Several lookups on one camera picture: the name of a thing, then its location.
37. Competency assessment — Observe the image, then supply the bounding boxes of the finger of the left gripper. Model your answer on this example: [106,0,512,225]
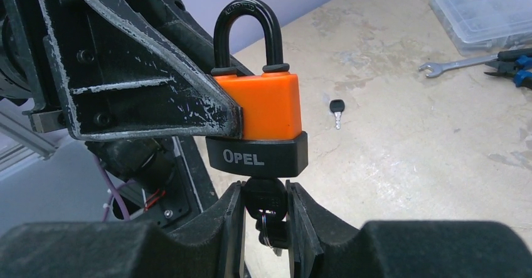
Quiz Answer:
[112,0,254,77]
[41,0,243,141]

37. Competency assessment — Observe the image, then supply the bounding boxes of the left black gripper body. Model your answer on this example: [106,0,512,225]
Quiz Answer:
[1,0,72,133]

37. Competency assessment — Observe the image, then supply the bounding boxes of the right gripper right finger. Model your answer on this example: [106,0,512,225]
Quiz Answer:
[285,180,359,277]

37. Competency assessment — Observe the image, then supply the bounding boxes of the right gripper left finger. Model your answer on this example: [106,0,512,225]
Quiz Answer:
[168,181,245,277]

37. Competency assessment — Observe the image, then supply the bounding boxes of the black key bunch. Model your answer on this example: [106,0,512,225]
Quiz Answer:
[243,177,288,257]

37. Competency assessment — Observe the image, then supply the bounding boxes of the orange black padlock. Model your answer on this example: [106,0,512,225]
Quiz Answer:
[206,0,308,178]

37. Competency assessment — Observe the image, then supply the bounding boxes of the single black key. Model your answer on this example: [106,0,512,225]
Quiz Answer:
[329,99,345,129]

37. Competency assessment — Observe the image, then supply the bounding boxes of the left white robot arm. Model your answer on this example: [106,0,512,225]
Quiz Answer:
[1,0,243,177]

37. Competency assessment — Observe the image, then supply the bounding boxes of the silver wrench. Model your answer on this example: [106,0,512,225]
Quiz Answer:
[418,54,497,78]

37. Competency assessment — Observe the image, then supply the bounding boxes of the clear plastic organizer box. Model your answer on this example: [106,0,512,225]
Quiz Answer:
[429,0,531,56]

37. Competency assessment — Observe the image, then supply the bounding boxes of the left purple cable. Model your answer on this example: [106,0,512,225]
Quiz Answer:
[93,155,138,223]

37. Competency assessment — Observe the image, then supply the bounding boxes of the blue handled pliers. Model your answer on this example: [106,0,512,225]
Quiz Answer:
[485,48,531,90]

